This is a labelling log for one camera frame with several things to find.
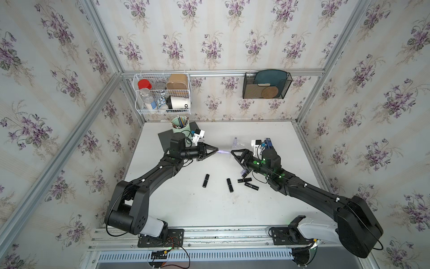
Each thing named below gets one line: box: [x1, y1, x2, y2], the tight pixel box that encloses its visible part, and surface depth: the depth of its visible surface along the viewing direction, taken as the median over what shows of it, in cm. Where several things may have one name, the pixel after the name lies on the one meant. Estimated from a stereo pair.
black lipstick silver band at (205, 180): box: [202, 173, 210, 188], surface depth 92 cm
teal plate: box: [253, 69, 288, 99], surface depth 94 cm
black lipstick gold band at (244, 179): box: [237, 177, 252, 183], surface depth 92 cm
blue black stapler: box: [264, 137, 274, 150], surface depth 106 cm
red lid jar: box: [137, 79, 152, 90], surface depth 94 cm
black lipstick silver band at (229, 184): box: [226, 178, 234, 193], surface depth 90 cm
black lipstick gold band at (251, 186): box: [244, 182, 260, 191], surface depth 90 cm
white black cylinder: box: [166, 95, 190, 110], surface depth 95 cm
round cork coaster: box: [261, 86, 279, 100], surface depth 100 cm
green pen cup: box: [171, 116, 193, 145], surface depth 95 cm
